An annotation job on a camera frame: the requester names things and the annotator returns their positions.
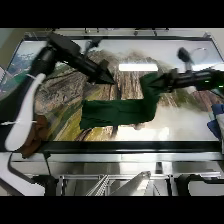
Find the blue garment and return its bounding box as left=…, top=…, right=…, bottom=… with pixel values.
left=206, top=103, right=224, bottom=141

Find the dark green polo shirt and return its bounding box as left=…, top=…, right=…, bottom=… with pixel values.
left=78, top=72, right=162, bottom=131

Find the white garment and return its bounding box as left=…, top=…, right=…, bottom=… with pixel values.
left=215, top=113, right=224, bottom=145

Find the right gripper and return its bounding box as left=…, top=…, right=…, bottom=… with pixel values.
left=146, top=67, right=180, bottom=93

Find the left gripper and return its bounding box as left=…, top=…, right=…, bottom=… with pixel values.
left=77, top=55, right=117, bottom=86

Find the black cable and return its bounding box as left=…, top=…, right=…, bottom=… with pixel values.
left=42, top=152, right=54, bottom=178

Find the silver frame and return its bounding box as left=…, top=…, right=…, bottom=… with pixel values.
left=0, top=27, right=224, bottom=197

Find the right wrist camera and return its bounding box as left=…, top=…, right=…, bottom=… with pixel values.
left=176, top=46, right=195, bottom=73

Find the brown garment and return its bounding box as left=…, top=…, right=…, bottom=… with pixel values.
left=19, top=114, right=50, bottom=158

